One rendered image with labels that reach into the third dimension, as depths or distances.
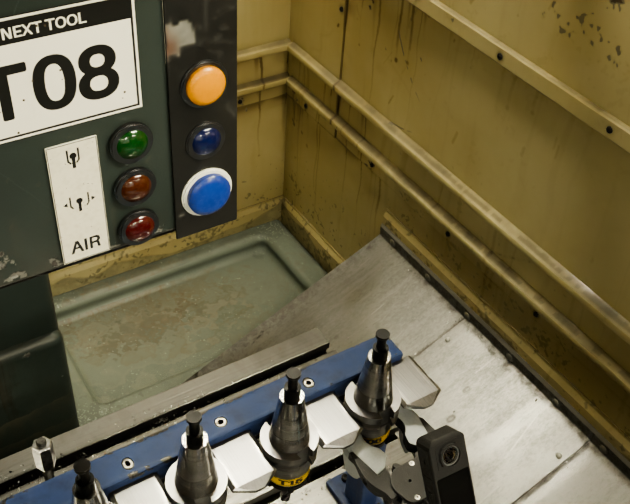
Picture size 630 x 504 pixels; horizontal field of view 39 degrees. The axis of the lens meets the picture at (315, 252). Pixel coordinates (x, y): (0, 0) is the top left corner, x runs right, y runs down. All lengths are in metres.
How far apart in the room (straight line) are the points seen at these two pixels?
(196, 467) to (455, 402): 0.77
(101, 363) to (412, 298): 0.66
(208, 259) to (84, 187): 1.57
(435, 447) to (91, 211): 0.49
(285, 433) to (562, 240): 0.63
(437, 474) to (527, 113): 0.64
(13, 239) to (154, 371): 1.37
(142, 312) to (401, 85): 0.78
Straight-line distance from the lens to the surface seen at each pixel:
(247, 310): 2.02
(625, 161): 1.29
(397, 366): 1.07
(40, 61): 0.50
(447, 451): 0.94
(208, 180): 0.57
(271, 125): 2.03
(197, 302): 2.04
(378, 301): 1.73
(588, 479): 1.52
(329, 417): 1.01
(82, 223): 0.56
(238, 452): 0.98
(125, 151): 0.54
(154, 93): 0.53
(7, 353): 1.58
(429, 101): 1.58
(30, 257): 0.56
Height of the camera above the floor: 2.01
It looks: 41 degrees down
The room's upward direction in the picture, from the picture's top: 4 degrees clockwise
